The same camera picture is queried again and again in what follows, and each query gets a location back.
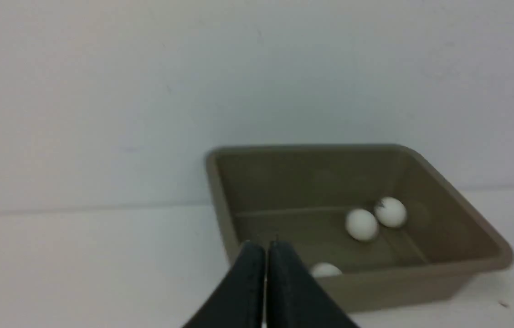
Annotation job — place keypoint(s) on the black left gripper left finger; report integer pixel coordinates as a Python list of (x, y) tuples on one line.
[(237, 302)]

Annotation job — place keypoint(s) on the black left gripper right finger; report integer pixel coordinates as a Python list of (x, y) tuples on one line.
[(294, 299)]

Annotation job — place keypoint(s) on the white ping-pong ball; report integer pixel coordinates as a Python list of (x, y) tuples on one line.
[(361, 225), (390, 212), (323, 269)]

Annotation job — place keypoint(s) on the tan plastic bin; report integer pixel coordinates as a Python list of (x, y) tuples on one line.
[(302, 193)]

